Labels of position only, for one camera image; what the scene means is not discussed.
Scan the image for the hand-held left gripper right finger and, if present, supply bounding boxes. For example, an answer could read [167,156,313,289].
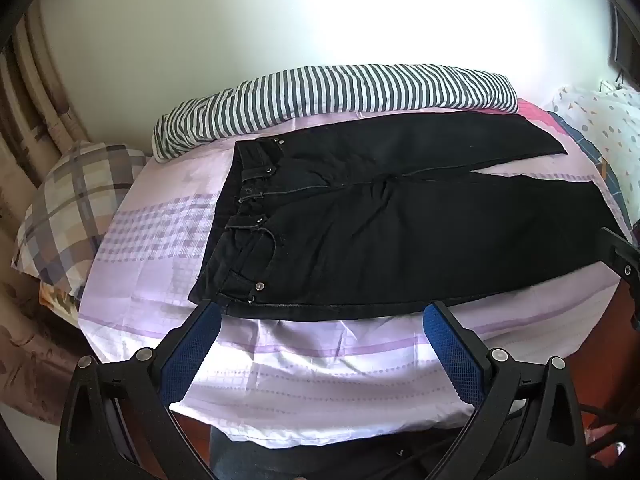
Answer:
[423,300,587,480]

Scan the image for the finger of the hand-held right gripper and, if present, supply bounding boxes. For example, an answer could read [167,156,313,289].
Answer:
[597,227,640,331]

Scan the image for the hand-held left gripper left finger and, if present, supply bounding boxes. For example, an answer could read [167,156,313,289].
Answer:
[56,299,223,480]

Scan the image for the black pants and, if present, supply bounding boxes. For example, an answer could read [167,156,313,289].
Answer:
[189,112,623,320]

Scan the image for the white triangle print pillow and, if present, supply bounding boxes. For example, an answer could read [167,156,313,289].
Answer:
[545,82,640,241]

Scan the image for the purple checked bed sheet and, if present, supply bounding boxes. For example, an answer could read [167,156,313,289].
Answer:
[77,105,632,448]

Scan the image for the floral cushion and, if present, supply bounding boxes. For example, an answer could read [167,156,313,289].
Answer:
[39,280,85,322]

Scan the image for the person's dark clothing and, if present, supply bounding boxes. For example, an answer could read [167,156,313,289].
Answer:
[209,422,453,480]

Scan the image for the pink patchwork quilt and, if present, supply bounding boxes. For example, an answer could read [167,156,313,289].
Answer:
[515,99,636,233]

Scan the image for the plaid pillow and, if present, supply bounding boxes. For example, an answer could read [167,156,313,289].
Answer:
[12,141,148,301]

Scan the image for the beige patterned curtain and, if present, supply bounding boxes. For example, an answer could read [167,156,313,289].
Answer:
[0,5,106,426]

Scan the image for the grey white striped blanket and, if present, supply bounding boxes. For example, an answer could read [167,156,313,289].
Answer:
[152,63,520,163]

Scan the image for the black wall screen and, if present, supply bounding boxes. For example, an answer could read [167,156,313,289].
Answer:
[607,0,640,81]

